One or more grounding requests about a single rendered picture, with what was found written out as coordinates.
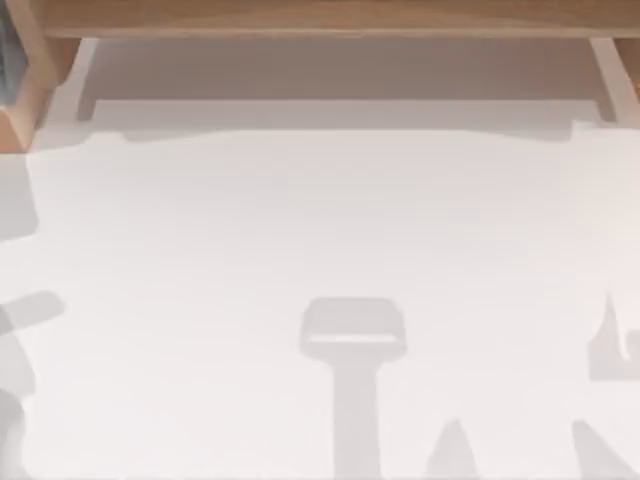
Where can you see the wooden cupboard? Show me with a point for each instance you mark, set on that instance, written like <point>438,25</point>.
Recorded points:
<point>320,17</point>

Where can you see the pale wooden drawer front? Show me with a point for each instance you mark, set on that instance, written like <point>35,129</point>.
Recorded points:
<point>34,80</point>

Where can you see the grey pierced drawer inside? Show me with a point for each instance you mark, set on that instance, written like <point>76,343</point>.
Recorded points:
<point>10,50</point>

